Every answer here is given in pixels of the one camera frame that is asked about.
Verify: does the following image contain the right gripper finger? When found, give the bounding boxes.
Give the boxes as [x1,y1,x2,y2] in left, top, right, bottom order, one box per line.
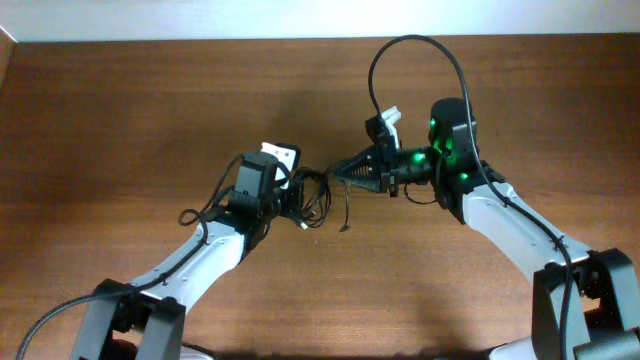
[334,147,381,170]
[333,167,381,193]

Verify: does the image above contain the black cable bundle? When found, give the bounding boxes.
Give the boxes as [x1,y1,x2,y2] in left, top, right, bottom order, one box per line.
[292,167,352,233]

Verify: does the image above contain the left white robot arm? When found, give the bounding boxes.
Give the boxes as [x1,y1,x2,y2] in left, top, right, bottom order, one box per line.
[71,143,303,359]

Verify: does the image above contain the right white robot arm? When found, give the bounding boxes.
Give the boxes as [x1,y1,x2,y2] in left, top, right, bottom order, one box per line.
[334,98,639,359]

